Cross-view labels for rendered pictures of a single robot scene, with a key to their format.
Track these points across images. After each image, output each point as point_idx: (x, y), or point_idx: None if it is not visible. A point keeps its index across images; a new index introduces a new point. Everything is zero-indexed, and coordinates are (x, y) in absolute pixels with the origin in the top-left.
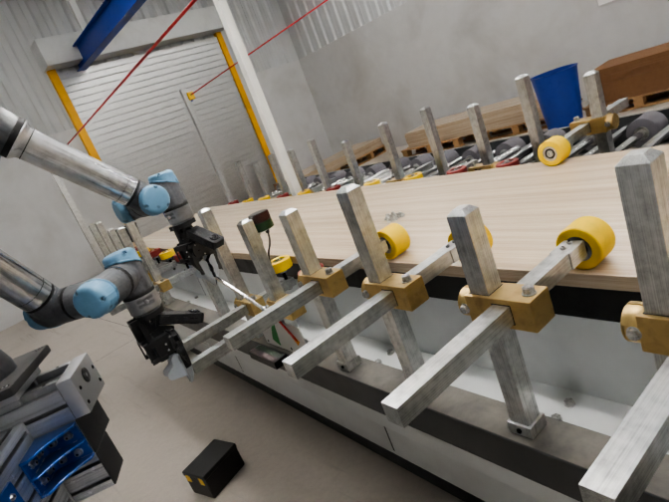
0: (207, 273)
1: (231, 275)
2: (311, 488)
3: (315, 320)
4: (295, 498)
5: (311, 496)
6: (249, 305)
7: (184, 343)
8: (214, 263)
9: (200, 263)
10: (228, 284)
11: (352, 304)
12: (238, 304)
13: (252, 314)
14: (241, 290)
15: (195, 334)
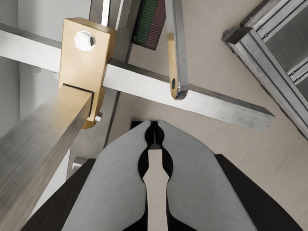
0: (195, 149)
1: (58, 132)
2: (134, 55)
3: (13, 24)
4: (145, 62)
5: (140, 51)
6: (111, 39)
7: (261, 111)
8: (111, 173)
9: (243, 224)
10: (178, 9)
11: None
12: (98, 104)
13: (114, 43)
14: (73, 99)
15: (230, 112)
